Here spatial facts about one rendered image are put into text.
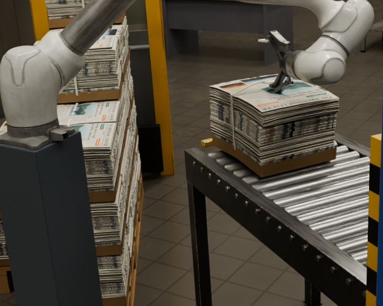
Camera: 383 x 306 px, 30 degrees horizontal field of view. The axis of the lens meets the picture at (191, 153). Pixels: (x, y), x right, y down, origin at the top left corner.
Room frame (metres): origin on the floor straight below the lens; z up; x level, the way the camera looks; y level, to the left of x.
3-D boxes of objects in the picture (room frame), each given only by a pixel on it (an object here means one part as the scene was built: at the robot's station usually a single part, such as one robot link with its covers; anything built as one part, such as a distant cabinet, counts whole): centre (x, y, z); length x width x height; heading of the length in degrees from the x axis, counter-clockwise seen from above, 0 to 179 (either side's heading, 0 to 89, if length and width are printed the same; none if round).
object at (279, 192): (2.05, -0.41, 0.77); 0.47 x 0.05 x 0.05; 113
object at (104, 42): (3.13, 0.50, 1.06); 0.37 x 0.29 x 0.01; 92
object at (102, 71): (3.13, 0.49, 0.95); 0.38 x 0.29 x 0.23; 92
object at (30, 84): (2.06, 0.47, 1.17); 0.18 x 0.16 x 0.22; 175
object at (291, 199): (1.99, -0.44, 0.77); 0.47 x 0.05 x 0.05; 113
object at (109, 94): (3.12, 0.49, 0.86); 0.38 x 0.29 x 0.04; 92
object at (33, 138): (2.04, 0.46, 1.03); 0.22 x 0.18 x 0.06; 56
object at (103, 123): (2.99, 0.48, 0.42); 1.17 x 0.39 x 0.83; 0
